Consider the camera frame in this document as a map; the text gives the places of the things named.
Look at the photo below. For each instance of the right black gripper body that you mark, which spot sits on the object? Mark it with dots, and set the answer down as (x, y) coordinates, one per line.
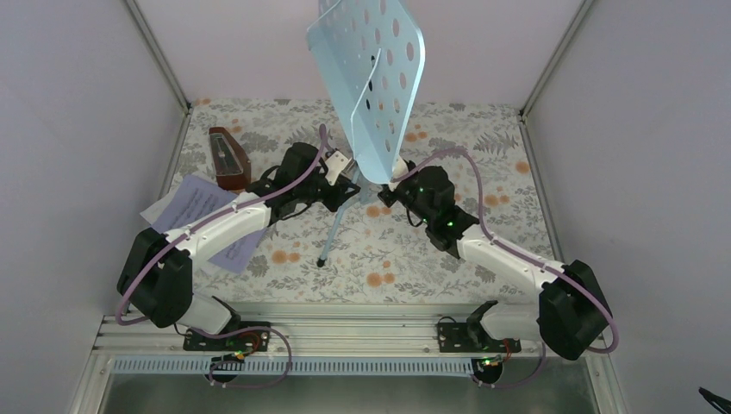
(421, 212)

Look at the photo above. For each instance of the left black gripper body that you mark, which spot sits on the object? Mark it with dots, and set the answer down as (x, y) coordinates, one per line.
(304, 192)

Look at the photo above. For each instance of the brown wooden metronome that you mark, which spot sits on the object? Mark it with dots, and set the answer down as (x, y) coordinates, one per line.
(231, 163)

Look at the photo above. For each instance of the sheet music pages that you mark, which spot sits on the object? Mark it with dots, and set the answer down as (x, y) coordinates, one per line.
(195, 198)

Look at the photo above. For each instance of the light blue music stand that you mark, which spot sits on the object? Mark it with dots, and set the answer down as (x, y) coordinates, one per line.
(371, 56)

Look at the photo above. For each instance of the white sheet music page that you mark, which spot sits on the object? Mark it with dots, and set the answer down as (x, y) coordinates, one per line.
(154, 211)

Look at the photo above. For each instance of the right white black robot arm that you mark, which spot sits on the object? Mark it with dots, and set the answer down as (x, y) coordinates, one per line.
(567, 310)

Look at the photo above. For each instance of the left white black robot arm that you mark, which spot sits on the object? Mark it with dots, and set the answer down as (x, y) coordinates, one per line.
(157, 276)

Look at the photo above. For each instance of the floral patterned table cloth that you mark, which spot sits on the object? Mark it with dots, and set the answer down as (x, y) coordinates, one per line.
(379, 254)

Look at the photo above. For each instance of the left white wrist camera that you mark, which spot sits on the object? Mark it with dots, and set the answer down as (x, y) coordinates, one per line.
(337, 164)

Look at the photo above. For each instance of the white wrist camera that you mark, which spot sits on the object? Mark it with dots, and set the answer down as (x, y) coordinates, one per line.
(337, 164)
(400, 169)

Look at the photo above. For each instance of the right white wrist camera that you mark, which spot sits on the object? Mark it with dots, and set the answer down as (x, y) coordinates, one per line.
(400, 169)

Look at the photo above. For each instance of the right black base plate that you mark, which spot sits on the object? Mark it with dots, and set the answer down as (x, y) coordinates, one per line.
(454, 338)

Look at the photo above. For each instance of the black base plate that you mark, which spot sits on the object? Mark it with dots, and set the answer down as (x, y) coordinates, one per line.
(244, 338)
(454, 338)

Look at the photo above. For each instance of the aluminium mounting rail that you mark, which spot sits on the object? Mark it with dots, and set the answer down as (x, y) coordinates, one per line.
(310, 329)

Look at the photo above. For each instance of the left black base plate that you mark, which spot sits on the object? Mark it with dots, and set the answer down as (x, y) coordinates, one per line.
(244, 338)

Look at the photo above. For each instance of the grey slotted cable duct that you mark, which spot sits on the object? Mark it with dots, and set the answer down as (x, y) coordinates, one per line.
(271, 366)

